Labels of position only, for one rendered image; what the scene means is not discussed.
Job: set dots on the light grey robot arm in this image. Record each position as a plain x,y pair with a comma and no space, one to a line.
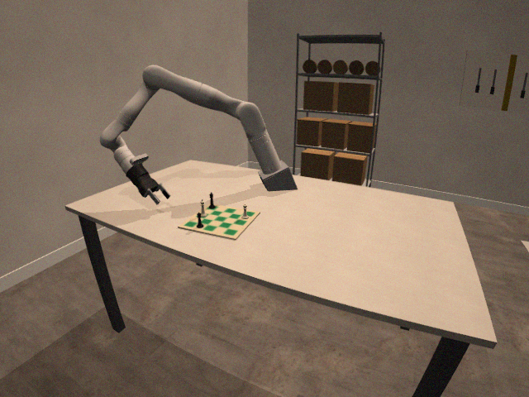
202,95

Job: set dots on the green and cream chessboard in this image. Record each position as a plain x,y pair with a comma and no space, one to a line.
221,221

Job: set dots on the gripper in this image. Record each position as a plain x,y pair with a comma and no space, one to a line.
139,176

